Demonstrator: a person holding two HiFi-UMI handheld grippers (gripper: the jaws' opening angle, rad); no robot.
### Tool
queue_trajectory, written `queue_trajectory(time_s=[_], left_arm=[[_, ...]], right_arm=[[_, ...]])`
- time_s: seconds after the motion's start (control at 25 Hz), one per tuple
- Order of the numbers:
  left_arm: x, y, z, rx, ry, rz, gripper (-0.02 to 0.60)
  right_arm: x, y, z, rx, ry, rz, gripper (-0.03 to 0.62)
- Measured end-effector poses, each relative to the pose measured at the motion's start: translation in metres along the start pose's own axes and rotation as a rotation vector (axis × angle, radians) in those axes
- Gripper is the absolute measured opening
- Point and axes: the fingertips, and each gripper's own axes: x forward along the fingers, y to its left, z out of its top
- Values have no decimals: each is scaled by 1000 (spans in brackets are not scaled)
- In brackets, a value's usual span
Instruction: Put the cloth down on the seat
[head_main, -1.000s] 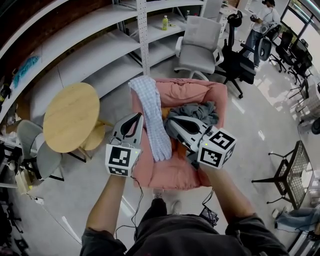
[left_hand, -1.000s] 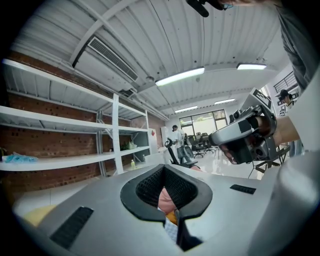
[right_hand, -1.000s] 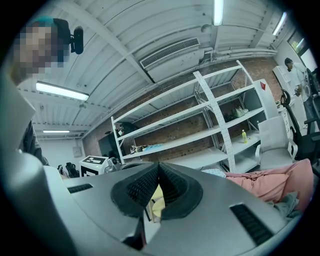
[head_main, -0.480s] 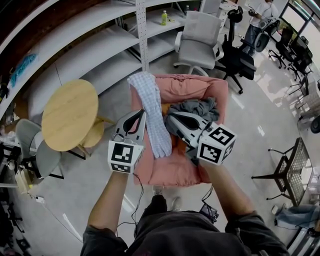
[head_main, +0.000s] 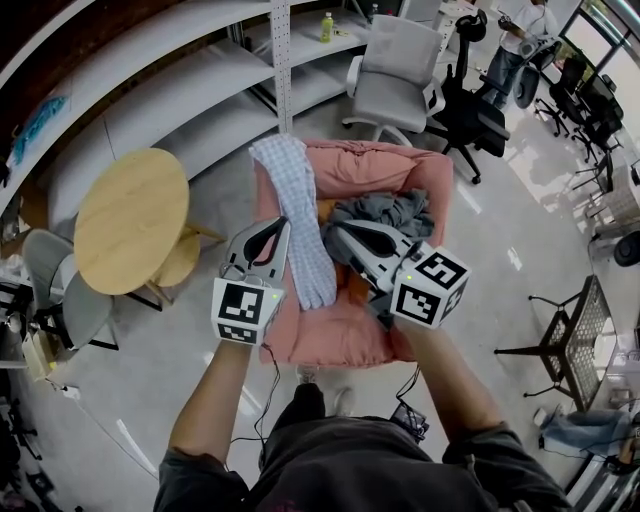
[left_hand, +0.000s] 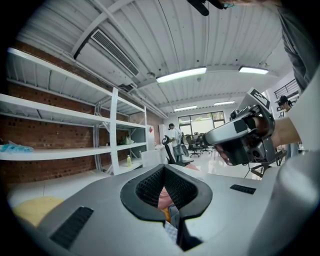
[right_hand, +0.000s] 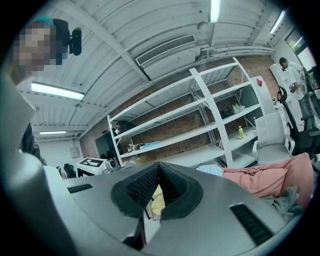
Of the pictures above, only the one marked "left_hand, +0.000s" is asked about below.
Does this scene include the black framed window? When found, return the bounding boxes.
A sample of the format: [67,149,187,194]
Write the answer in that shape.
[177,111,226,137]

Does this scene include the blue plastic bags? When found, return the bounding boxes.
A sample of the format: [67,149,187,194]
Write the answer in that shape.
[0,140,35,154]

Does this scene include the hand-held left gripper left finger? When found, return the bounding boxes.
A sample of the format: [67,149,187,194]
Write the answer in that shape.
[37,164,181,256]

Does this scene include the black metal lattice table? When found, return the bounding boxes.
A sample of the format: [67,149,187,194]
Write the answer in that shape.
[244,147,289,180]

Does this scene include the person's dark grey shirt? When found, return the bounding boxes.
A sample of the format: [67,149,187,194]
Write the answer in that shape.
[277,7,320,94]

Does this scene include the white cabinet with red label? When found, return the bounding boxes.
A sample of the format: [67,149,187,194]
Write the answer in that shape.
[145,123,160,151]

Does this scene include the light blue checkered cloth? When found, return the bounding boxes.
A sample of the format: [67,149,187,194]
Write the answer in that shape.
[163,219,180,243]

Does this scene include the white translucent storage box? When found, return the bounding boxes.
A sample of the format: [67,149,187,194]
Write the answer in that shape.
[140,145,166,169]

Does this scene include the round yellow wooden side table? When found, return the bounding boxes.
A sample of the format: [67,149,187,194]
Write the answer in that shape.
[12,195,65,228]

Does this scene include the person's right forearm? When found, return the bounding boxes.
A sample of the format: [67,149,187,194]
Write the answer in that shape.
[270,116,301,151]

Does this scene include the white ceiling air conditioner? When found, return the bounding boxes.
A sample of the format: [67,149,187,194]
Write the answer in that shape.
[73,28,141,86]

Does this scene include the row of black office chairs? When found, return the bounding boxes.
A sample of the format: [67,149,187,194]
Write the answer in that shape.
[184,133,215,158]

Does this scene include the white metal shelving unit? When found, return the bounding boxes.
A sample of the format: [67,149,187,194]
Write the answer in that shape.
[0,46,149,176]

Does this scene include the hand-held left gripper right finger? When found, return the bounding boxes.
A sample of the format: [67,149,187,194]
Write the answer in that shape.
[164,164,276,256]

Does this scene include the orange cushion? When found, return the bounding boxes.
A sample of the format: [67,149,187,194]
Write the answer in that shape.
[160,208,172,224]

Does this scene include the black office chair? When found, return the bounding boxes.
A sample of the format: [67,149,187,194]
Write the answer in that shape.
[161,134,195,166]

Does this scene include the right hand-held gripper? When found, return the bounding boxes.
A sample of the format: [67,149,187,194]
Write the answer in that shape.
[203,87,276,167]

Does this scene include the black railing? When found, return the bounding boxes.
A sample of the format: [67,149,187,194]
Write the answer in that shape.
[273,78,301,101]

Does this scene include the person's right hand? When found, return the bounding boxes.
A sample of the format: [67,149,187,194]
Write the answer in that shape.
[250,115,271,139]

